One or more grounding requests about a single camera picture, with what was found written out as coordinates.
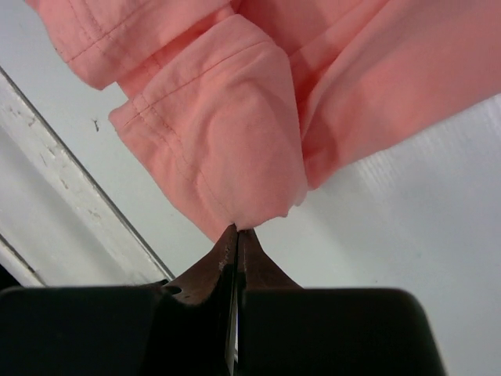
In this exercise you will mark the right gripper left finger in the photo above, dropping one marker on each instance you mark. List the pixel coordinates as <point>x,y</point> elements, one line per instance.
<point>179,327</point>

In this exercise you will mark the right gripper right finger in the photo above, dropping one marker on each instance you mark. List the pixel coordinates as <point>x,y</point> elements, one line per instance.
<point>285,329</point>

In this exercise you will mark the pink t shirt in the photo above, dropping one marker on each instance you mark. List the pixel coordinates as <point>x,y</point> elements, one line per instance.
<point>238,108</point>

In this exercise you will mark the white foam front panel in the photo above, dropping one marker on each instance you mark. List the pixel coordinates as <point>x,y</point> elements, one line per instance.
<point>58,227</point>

